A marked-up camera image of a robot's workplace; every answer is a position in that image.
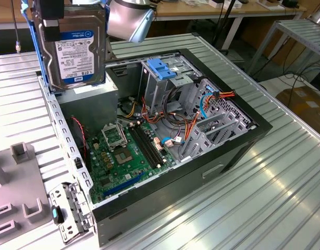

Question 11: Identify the red black wire bundle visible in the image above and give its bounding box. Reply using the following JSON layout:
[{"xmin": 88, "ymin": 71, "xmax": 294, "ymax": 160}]
[{"xmin": 140, "ymin": 95, "xmax": 188, "ymax": 127}]

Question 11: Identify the grey power supply unit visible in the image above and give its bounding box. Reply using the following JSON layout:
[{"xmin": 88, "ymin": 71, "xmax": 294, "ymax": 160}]
[{"xmin": 57, "ymin": 78, "xmax": 119, "ymax": 134}]

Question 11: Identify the orange red power wire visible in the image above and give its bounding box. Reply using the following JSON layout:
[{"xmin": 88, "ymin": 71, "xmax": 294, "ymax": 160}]
[{"xmin": 203, "ymin": 90, "xmax": 237, "ymax": 110}]

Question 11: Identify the blue data wire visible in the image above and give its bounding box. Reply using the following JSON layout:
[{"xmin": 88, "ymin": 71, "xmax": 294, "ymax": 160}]
[{"xmin": 199, "ymin": 84, "xmax": 219, "ymax": 122}]

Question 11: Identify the brown cardboard box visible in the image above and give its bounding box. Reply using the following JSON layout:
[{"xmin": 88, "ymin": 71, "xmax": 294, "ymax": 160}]
[{"xmin": 275, "ymin": 87, "xmax": 320, "ymax": 131}]

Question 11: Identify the yellow black wire bundle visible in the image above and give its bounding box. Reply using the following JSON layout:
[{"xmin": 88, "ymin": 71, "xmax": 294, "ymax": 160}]
[{"xmin": 118, "ymin": 95, "xmax": 140, "ymax": 118}]

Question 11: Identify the silver slot cover latch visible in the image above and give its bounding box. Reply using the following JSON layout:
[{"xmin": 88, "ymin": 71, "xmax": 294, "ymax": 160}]
[{"xmin": 48, "ymin": 181, "xmax": 96, "ymax": 245}]

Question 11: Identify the grey parts rack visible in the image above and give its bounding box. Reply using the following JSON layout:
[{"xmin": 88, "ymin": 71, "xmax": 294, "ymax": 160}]
[{"xmin": 0, "ymin": 142, "xmax": 53, "ymax": 248}]

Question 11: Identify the small blue wire white plug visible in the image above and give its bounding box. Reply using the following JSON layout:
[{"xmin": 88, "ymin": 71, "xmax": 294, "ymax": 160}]
[{"xmin": 159, "ymin": 135, "xmax": 186, "ymax": 149}]

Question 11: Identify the grey slatted metal table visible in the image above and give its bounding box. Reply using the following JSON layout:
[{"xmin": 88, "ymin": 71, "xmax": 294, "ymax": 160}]
[{"xmin": 245, "ymin": 18, "xmax": 320, "ymax": 79}]

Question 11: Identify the hard disk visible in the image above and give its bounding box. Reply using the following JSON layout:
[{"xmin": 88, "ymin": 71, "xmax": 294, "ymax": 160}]
[{"xmin": 20, "ymin": 0, "xmax": 108, "ymax": 94}]

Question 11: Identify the CPU socket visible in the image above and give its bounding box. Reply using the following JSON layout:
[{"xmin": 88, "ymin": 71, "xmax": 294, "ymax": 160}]
[{"xmin": 112, "ymin": 146, "xmax": 137, "ymax": 167}]

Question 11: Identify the black tripod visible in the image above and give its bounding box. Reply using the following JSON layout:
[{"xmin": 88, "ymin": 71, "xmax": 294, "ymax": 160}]
[{"xmin": 211, "ymin": 0, "xmax": 238, "ymax": 52}]

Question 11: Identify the metal socket cover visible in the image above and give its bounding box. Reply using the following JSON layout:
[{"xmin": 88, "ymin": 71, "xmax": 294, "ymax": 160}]
[{"xmin": 101, "ymin": 123, "xmax": 129, "ymax": 152}]

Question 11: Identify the green motherboard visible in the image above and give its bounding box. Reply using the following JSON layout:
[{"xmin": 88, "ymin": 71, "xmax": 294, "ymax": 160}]
[{"xmin": 85, "ymin": 121, "xmax": 176, "ymax": 205}]

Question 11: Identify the black RAM slot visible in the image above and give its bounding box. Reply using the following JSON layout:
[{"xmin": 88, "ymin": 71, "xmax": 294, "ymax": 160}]
[
  {"xmin": 132, "ymin": 126, "xmax": 161, "ymax": 167},
  {"xmin": 139, "ymin": 123, "xmax": 167, "ymax": 164},
  {"xmin": 129, "ymin": 126, "xmax": 157, "ymax": 169},
  {"xmin": 136, "ymin": 124, "xmax": 164, "ymax": 165}
]

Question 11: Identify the orange wire bundle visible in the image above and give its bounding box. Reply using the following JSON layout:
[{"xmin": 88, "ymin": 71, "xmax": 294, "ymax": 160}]
[{"xmin": 184, "ymin": 110, "xmax": 203, "ymax": 143}]

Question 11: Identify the blue plastic drive bracket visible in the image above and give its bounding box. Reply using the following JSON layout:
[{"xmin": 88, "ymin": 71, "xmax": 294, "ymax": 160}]
[{"xmin": 146, "ymin": 58, "xmax": 178, "ymax": 81}]

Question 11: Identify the silver disk bay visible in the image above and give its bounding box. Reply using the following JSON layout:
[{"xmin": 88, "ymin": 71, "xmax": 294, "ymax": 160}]
[{"xmin": 178, "ymin": 78, "xmax": 257, "ymax": 164}]

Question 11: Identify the black blue latch knob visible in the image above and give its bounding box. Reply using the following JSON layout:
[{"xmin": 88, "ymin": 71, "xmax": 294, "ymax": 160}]
[{"xmin": 50, "ymin": 204, "xmax": 65, "ymax": 226}]

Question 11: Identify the red black fan wire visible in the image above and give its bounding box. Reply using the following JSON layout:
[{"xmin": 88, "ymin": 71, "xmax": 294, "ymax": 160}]
[{"xmin": 70, "ymin": 116, "xmax": 88, "ymax": 160}]

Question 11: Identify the silver optical drive cage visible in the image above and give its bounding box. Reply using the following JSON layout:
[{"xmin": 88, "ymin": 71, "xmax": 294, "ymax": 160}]
[{"xmin": 138, "ymin": 53, "xmax": 204, "ymax": 117}]

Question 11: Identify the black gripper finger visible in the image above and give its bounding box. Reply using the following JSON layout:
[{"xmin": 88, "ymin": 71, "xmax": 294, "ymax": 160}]
[{"xmin": 41, "ymin": 0, "xmax": 65, "ymax": 42}]

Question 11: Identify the black open PC case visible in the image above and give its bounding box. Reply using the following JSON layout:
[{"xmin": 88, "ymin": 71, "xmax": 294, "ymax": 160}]
[{"xmin": 35, "ymin": 48, "xmax": 274, "ymax": 248}]

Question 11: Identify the wooden desk white frame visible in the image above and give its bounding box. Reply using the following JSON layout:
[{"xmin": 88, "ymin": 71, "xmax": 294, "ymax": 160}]
[
  {"xmin": 0, "ymin": 0, "xmax": 33, "ymax": 31},
  {"xmin": 152, "ymin": 0, "xmax": 308, "ymax": 52}
]

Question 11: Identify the blue expansion slot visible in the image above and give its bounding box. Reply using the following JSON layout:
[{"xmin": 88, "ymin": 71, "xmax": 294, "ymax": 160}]
[{"xmin": 102, "ymin": 171, "xmax": 147, "ymax": 198}]

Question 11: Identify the cable with metal connector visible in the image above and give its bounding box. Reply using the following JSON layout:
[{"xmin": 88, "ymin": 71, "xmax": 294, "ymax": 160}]
[{"xmin": 10, "ymin": 0, "xmax": 22, "ymax": 54}]

